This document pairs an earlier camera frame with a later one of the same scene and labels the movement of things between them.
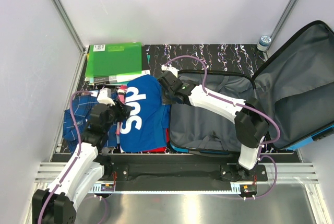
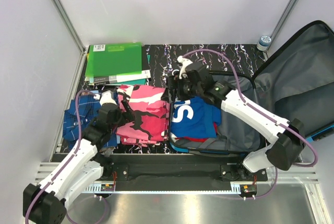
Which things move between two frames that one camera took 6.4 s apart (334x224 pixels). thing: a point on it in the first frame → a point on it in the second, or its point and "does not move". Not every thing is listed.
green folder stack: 113,59 does not move
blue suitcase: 294,91 does not move
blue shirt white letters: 145,128 → 194,118
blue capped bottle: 264,43 does not move
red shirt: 160,149 → 195,139
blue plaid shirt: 82,105 does not move
